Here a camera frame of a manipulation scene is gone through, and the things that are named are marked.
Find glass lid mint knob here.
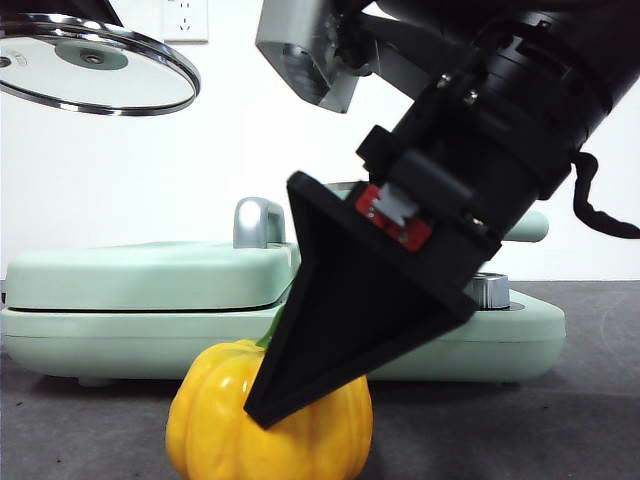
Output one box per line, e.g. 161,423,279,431
0,12,202,118

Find yellow pumpkin green stem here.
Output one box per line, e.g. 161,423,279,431
165,304,374,480

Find mint green steamer pot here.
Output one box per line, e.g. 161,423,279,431
324,180,550,245

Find silver control knob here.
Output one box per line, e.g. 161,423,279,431
464,272,511,309

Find mint green breakfast machine base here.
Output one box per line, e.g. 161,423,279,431
0,287,567,389

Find white wall socket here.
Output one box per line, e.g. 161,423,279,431
162,0,209,44

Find black sleeved arm cable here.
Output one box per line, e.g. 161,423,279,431
569,152,640,241

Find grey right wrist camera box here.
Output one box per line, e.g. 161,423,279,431
254,0,362,114

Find mint griddle cover silver handle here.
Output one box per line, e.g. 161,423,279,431
4,197,301,312

